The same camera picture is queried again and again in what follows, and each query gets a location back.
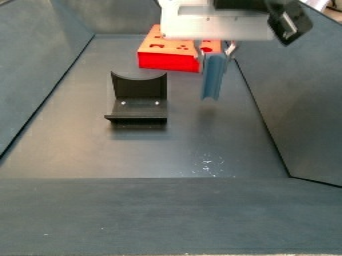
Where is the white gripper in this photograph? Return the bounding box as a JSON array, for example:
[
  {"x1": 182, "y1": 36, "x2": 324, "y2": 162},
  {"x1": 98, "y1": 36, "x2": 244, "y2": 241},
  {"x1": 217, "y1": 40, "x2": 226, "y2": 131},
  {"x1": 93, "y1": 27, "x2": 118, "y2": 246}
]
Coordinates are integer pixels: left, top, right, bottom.
[{"x1": 157, "y1": 0, "x2": 273, "y2": 72}]

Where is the black curved fixture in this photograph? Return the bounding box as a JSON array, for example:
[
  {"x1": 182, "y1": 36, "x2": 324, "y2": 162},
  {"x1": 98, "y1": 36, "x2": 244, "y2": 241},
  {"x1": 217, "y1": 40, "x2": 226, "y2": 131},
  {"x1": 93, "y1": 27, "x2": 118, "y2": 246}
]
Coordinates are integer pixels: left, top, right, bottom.
[{"x1": 104, "y1": 73, "x2": 168, "y2": 125}]

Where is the red foam shape-sorter block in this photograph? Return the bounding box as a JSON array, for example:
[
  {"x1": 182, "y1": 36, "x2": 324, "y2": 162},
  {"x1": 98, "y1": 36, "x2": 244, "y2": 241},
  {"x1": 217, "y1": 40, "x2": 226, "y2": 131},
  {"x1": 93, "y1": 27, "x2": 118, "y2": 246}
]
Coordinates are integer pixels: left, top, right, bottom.
[{"x1": 136, "y1": 23, "x2": 222, "y2": 74}]

